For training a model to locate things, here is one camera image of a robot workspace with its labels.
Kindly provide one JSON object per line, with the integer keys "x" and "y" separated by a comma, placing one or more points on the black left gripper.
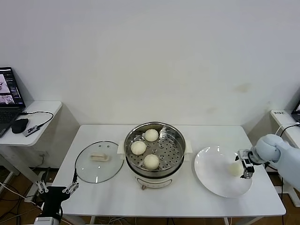
{"x": 54, "y": 199}

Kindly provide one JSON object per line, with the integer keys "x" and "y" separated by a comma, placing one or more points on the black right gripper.
{"x": 253, "y": 158}

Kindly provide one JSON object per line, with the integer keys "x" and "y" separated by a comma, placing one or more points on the white steamed baozi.
{"x": 235, "y": 170}
{"x": 138, "y": 147}
{"x": 151, "y": 161}
{"x": 151, "y": 135}

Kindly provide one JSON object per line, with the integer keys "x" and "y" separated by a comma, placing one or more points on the round glass pot lid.
{"x": 100, "y": 171}

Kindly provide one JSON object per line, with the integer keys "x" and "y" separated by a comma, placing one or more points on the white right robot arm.
{"x": 288, "y": 159}

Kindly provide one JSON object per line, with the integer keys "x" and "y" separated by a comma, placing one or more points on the perforated steel steamer basket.
{"x": 168, "y": 152}

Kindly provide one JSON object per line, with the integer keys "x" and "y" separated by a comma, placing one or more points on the white floor power strip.
{"x": 30, "y": 199}

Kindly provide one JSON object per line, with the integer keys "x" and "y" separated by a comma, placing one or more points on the white round plate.
{"x": 213, "y": 168}

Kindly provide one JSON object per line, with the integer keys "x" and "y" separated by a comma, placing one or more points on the white side table with sticker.
{"x": 279, "y": 120}

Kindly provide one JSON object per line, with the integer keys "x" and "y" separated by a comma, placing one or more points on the small printed table sticker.
{"x": 279, "y": 113}

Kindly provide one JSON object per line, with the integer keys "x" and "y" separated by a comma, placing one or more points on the grey usb hub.
{"x": 31, "y": 131}

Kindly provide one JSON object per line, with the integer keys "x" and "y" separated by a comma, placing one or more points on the black computer mouse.
{"x": 20, "y": 125}

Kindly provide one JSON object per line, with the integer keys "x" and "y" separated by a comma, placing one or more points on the white side table with mouse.
{"x": 44, "y": 110}

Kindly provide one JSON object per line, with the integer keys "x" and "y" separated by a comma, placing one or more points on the white electric cooker pot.
{"x": 152, "y": 181}

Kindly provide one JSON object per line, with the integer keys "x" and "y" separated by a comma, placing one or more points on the black laptop with bright screen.
{"x": 9, "y": 89}

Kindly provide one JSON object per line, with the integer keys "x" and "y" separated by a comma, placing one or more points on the white wall socket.
{"x": 42, "y": 154}

